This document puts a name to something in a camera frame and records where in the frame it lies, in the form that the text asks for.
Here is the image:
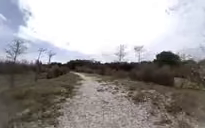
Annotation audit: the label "pale gravel path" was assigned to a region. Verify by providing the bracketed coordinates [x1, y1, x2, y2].
[54, 71, 164, 128]

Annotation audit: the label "dry brown bushes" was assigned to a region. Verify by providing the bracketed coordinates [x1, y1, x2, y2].
[0, 59, 205, 88]

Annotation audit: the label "row of bare trees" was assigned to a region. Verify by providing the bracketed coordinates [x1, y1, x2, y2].
[3, 37, 146, 65]

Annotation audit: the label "dark green tree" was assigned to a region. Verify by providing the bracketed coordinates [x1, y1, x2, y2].
[153, 50, 183, 67]

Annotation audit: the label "dry grass ground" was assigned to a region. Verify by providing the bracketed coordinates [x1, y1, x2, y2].
[86, 73, 205, 128]
[0, 71, 83, 128]

